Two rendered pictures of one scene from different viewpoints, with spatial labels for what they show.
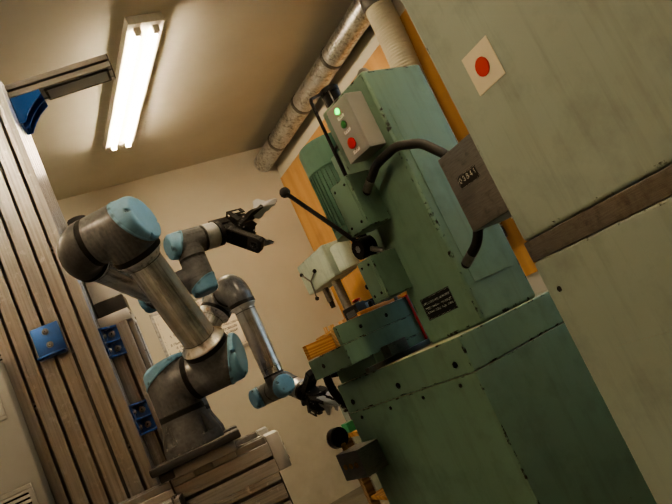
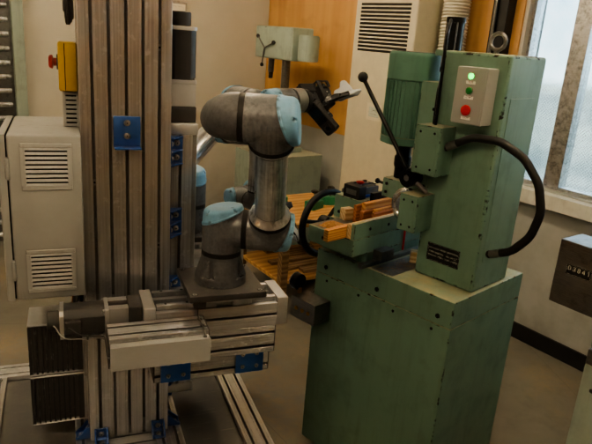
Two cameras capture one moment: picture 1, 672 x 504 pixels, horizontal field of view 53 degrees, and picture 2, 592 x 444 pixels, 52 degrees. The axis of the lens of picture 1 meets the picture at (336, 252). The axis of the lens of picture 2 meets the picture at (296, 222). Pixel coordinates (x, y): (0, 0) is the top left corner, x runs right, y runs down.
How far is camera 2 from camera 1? 86 cm
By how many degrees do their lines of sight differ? 27
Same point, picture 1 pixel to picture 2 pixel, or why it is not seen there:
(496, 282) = (492, 264)
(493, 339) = (469, 308)
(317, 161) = (408, 73)
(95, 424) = (139, 218)
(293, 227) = not seen: outside the picture
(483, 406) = (439, 351)
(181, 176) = not seen: outside the picture
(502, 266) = not seen: hidden behind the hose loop
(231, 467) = (245, 310)
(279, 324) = (211, 58)
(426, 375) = (407, 302)
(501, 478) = (418, 391)
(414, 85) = (534, 79)
